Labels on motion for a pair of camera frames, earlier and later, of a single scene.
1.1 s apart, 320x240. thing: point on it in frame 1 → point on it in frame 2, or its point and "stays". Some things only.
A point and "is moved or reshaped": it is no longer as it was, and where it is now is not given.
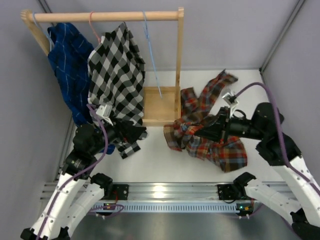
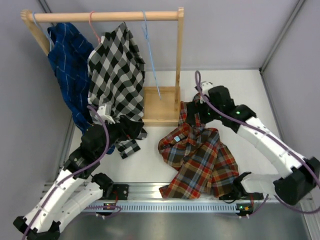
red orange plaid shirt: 230,154 is moved or reshaped
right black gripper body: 221,133 → 205,111
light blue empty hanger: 151,54 stays
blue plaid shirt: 69,49 stays
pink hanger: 93,28 stays
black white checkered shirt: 116,77 stays
